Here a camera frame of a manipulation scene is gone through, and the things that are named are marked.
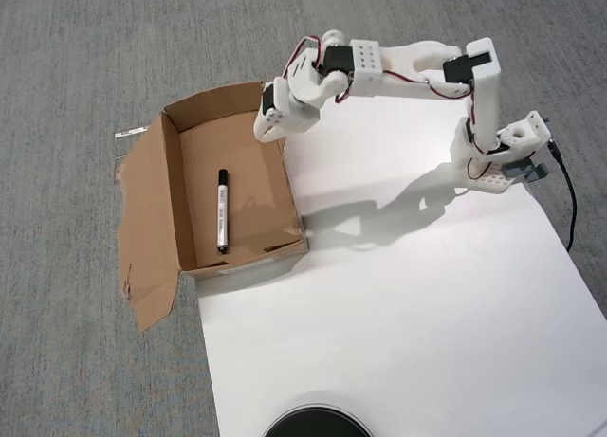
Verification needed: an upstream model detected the open brown cardboard box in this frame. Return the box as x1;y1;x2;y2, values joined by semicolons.
113;80;310;333

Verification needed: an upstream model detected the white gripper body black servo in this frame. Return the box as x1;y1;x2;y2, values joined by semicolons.
261;76;321;136

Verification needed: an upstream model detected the white fixed gripper finger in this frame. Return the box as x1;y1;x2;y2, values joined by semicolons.
263;123;291;142

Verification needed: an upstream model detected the white moving gripper finger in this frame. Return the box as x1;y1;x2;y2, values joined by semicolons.
253;108;285;142

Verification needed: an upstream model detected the grey table clamp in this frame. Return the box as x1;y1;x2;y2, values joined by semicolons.
503;157;551;185

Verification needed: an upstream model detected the white marker pen black cap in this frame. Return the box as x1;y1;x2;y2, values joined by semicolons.
215;168;232;256

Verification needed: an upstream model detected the black power cable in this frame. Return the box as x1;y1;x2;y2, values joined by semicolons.
547;140;579;253

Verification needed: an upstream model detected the black round disc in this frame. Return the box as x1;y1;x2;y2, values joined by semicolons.
261;402;376;437

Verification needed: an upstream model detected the white five-joint robot arm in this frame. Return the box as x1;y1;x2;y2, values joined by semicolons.
282;27;554;195

